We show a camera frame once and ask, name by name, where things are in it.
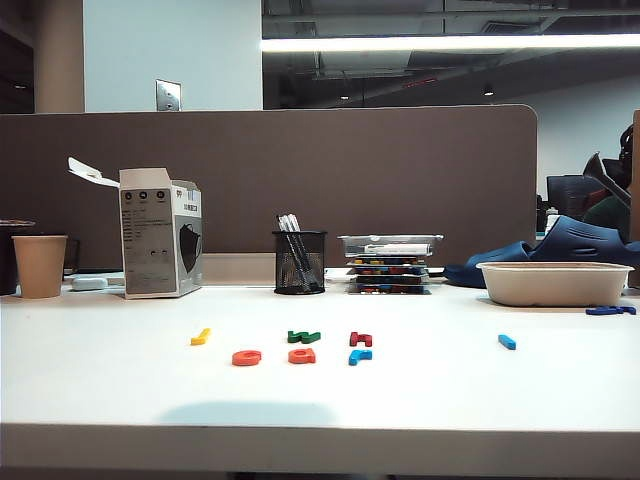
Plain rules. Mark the orange letter a magnet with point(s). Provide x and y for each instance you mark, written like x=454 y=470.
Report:
x=301 y=356

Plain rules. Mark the light blue letter r magnet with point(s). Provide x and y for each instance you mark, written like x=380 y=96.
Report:
x=357 y=358

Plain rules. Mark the orange letter c magnet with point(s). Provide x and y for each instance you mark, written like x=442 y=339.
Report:
x=246 y=358

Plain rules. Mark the letter magnet tray case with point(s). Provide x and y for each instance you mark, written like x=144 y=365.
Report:
x=388 y=261
x=388 y=280
x=388 y=289
x=388 y=271

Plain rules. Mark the green letter w magnet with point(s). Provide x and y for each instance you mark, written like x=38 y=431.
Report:
x=301 y=337

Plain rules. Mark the red letter h magnet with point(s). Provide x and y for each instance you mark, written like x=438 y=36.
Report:
x=359 y=339

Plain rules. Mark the yellow letter j magnet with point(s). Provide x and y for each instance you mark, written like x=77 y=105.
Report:
x=200 y=340

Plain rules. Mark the blue letter l magnet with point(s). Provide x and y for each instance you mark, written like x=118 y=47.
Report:
x=507 y=342

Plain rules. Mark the dark blue letter magnet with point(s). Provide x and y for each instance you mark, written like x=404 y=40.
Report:
x=602 y=310
x=628 y=310

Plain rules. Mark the black white marker pen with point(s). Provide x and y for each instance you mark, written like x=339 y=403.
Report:
x=293 y=223
x=282 y=223

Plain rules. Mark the black mesh pen holder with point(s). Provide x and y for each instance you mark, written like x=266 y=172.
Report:
x=300 y=272

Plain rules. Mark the clear plastic case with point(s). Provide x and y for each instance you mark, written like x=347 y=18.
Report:
x=391 y=245

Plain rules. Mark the brown desk partition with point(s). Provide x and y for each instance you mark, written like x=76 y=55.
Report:
x=350 y=175

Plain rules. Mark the dark blue foam slipper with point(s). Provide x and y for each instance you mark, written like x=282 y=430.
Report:
x=580 y=242
x=481 y=270

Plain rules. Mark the white grey mask box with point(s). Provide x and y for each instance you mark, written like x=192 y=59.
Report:
x=151 y=240

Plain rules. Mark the small white earbuds case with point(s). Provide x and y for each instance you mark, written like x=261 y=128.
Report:
x=90 y=283

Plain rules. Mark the long ceiling light strip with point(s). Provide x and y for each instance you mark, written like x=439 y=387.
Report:
x=450 y=43

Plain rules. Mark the beige pulp bowl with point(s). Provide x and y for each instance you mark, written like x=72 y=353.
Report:
x=553 y=285

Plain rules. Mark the dark office monitor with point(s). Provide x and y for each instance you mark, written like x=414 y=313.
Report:
x=570 y=195

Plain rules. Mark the brown paper cup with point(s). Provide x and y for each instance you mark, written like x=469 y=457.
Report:
x=39 y=267

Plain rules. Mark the seated person dark clothes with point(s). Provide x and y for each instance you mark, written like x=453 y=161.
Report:
x=607 y=212

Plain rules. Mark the dark lidded container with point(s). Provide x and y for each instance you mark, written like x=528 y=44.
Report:
x=7 y=260

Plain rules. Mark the brown cardboard panel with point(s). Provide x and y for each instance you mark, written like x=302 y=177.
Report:
x=636 y=200

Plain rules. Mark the metal wall switch plate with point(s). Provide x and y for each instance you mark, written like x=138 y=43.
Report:
x=168 y=95

